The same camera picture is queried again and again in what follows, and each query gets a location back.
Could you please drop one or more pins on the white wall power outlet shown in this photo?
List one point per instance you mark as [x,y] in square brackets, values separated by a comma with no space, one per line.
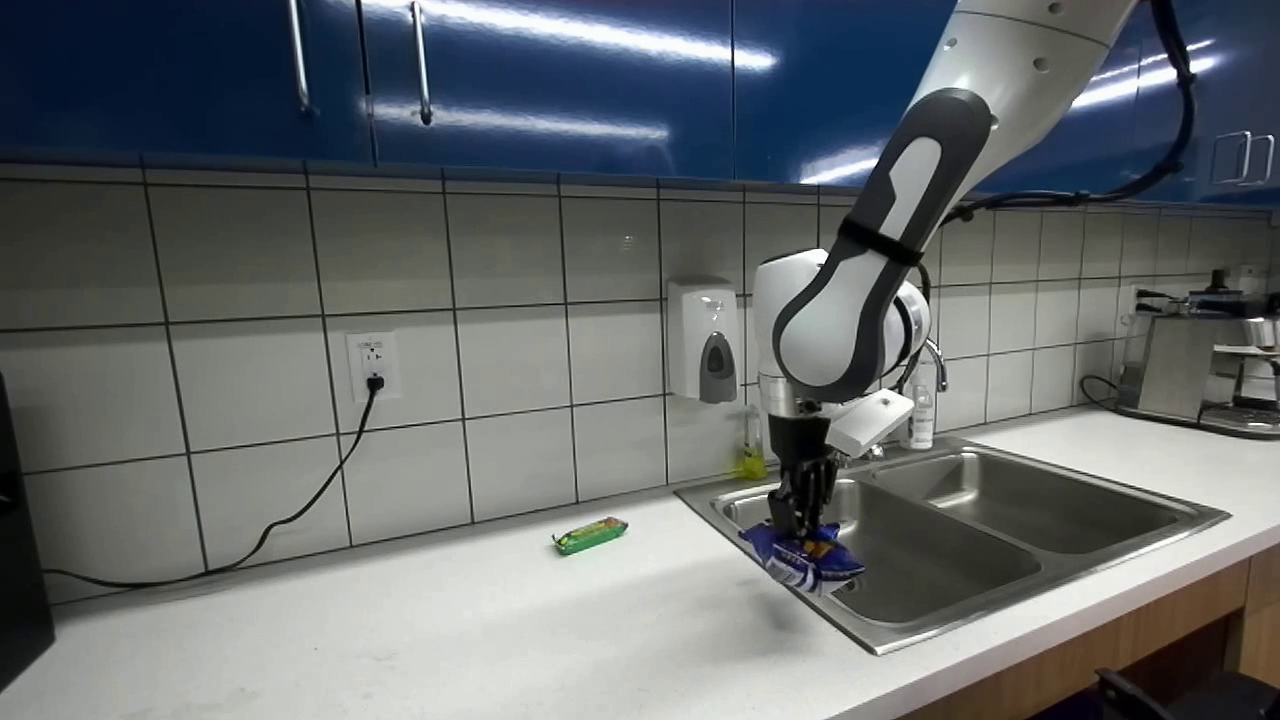
[374,361]

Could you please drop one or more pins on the silver coffee machine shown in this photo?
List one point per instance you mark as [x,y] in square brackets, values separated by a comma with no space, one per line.
[1193,365]

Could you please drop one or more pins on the small white bottle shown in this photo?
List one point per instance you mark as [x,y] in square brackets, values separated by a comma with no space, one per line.
[920,425]

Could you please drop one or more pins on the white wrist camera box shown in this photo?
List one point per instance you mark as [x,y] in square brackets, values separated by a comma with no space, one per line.
[871,425]

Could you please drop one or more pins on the stainless steel double sink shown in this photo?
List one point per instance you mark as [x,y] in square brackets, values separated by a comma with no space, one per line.
[987,540]

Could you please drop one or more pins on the blue cabinet door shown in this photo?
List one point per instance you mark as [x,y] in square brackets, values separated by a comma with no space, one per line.
[560,93]
[162,82]

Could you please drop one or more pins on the black chair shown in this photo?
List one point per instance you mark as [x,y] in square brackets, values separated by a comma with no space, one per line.
[1175,700]

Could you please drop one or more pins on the green snack packet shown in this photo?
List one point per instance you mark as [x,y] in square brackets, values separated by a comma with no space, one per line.
[589,538]

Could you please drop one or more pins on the green dish soap bottle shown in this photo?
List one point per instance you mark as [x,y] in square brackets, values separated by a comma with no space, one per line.
[749,464]

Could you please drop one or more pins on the blue snack packet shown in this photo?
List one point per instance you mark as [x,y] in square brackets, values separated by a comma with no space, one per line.
[819,561]

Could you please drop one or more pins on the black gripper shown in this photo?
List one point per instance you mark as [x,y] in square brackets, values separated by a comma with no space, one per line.
[802,464]

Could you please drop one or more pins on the white wall soap dispenser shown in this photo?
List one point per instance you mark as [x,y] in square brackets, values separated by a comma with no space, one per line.
[702,340]

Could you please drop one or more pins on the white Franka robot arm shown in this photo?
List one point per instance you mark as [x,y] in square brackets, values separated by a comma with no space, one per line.
[866,264]

